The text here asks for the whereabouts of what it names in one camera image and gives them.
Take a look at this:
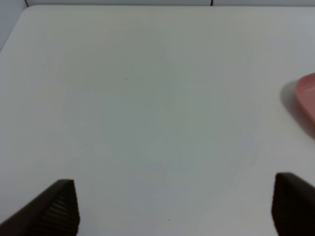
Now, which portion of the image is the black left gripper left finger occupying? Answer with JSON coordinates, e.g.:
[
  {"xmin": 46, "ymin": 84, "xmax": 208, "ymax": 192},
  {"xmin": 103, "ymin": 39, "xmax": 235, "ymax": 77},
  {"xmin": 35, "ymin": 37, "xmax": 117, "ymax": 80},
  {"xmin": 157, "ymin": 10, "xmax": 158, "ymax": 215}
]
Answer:
[{"xmin": 0, "ymin": 179, "xmax": 80, "ymax": 236}]

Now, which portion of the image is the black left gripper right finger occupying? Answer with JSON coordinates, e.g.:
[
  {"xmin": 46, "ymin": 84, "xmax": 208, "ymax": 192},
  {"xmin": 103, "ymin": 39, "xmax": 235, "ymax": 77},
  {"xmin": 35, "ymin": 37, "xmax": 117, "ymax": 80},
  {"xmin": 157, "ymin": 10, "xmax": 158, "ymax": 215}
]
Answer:
[{"xmin": 271, "ymin": 173, "xmax": 315, "ymax": 236}]

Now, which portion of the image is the pink plastic object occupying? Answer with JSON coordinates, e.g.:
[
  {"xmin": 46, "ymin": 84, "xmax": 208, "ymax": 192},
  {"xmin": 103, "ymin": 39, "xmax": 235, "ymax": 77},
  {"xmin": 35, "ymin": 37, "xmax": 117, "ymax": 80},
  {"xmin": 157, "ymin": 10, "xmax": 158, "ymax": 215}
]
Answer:
[{"xmin": 295, "ymin": 73, "xmax": 315, "ymax": 125}]

